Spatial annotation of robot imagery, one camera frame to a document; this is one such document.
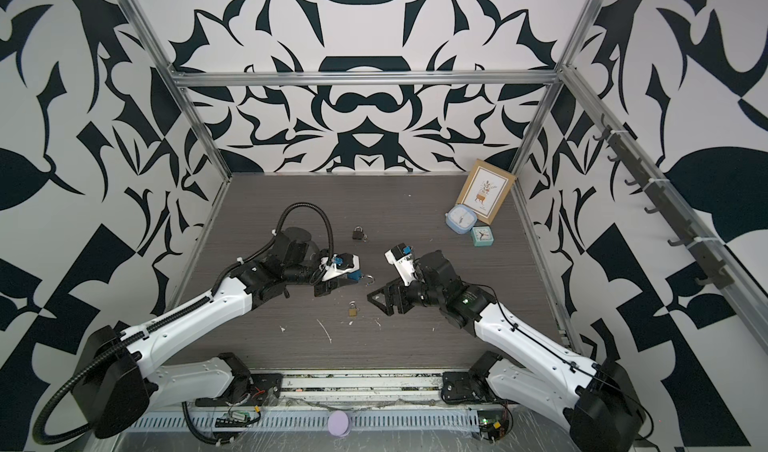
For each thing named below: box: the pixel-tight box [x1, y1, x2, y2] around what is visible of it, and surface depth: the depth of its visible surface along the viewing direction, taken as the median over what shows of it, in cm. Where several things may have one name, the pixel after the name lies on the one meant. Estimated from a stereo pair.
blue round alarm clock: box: [445, 204, 478, 235], surface depth 107 cm
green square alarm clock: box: [471, 226, 494, 247], surface depth 104 cm
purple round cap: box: [327, 410, 352, 438], surface depth 65 cm
